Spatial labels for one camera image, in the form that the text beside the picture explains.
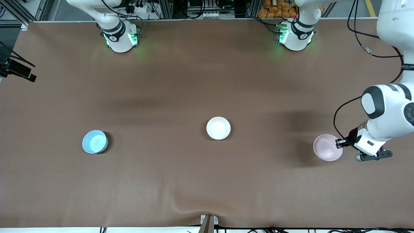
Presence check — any brown table mat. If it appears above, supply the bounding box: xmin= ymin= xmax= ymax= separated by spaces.
xmin=0 ymin=18 xmax=414 ymax=228

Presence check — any brown post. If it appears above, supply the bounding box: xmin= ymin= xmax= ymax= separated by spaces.
xmin=198 ymin=216 xmax=215 ymax=233

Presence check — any white power strip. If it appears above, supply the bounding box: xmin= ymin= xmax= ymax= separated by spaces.
xmin=125 ymin=2 xmax=152 ymax=15

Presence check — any black cable with connector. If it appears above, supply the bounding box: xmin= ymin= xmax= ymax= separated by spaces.
xmin=347 ymin=0 xmax=405 ymax=83

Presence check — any orange packets pile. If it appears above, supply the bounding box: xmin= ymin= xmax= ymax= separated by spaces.
xmin=258 ymin=0 xmax=324 ymax=18

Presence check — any grey metal bracket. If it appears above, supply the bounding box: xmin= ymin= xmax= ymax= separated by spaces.
xmin=200 ymin=215 xmax=219 ymax=226

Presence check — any white bowl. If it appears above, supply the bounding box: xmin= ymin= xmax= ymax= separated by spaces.
xmin=206 ymin=116 xmax=231 ymax=140

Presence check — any aluminium frame profile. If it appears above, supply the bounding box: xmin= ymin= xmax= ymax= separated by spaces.
xmin=0 ymin=0 xmax=49 ymax=30
xmin=161 ymin=0 xmax=174 ymax=19

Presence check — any light blue bowl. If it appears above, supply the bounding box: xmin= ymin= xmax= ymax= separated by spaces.
xmin=82 ymin=130 xmax=108 ymax=154

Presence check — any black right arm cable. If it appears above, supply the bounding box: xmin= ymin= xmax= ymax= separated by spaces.
xmin=0 ymin=40 xmax=37 ymax=68

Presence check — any pink bowl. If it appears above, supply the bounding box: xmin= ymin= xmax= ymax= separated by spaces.
xmin=313 ymin=134 xmax=343 ymax=161

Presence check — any black electronics box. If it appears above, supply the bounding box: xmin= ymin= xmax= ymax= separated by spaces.
xmin=187 ymin=0 xmax=236 ymax=19

